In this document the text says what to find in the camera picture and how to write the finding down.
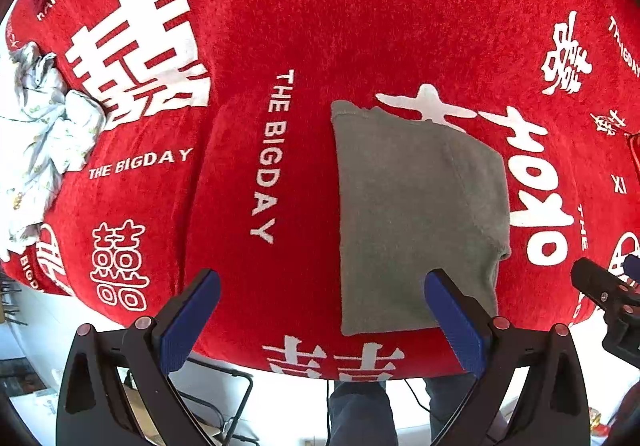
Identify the pale printed garment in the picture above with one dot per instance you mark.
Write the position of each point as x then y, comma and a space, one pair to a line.
45, 136

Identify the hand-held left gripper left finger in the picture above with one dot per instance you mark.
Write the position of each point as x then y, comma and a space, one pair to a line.
192, 316

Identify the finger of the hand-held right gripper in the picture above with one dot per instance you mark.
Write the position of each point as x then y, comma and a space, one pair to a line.
597, 281
632, 268

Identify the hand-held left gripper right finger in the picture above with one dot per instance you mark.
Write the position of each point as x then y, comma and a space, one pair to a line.
452, 321

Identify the person's right leg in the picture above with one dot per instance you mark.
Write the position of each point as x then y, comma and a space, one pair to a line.
445, 401

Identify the red printed blanket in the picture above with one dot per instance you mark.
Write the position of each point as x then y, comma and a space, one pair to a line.
325, 1

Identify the grey sweater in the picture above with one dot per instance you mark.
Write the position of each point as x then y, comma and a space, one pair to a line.
410, 206

